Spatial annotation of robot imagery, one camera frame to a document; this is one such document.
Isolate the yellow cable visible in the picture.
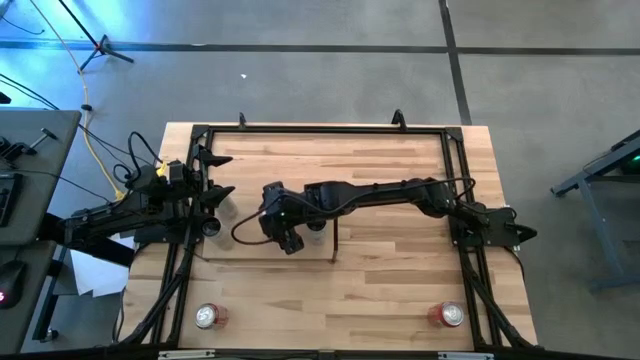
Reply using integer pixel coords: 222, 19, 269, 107
27, 0, 126, 201

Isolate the black computer mouse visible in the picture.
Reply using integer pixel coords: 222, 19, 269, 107
0, 259, 29, 311

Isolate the black floor cable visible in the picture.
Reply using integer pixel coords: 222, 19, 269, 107
0, 72, 62, 112

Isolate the Celsius can pineapple print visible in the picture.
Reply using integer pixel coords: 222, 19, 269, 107
200, 215, 235, 251

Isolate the black desk clamp tool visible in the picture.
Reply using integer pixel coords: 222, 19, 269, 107
0, 127, 59, 162

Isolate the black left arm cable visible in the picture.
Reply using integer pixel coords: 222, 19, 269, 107
112, 130, 169, 189

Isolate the black tripod stand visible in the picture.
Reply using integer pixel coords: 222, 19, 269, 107
56, 0, 136, 74

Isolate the red Coca-Cola can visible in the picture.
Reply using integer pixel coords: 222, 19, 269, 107
426, 300, 466, 329
193, 302, 231, 331

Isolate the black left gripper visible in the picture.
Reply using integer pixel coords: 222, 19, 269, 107
167, 146, 237, 210

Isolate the black support beam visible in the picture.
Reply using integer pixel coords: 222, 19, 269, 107
38, 212, 137, 269

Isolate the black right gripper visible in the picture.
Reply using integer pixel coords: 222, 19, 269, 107
258, 180, 309, 256

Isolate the grey desk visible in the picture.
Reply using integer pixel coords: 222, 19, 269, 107
0, 108, 83, 247
0, 239, 57, 355

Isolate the black metal table frame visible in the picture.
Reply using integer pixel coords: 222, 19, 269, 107
112, 123, 539, 351

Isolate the black metal shelf end frame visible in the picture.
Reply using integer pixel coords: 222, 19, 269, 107
329, 219, 340, 265

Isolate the black keyboard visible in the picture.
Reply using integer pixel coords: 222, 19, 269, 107
0, 172, 24, 229

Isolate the white paper sheet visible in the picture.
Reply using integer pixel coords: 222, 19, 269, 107
68, 244, 132, 300

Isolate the Celsius Arctic Vibe can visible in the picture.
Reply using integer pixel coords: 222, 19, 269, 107
305, 222, 330, 247

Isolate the grey metal bracket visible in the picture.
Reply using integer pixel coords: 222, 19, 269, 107
437, 351, 495, 360
157, 349, 217, 360

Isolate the grey-blue metal desk frame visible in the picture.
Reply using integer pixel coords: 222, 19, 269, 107
549, 128, 640, 292

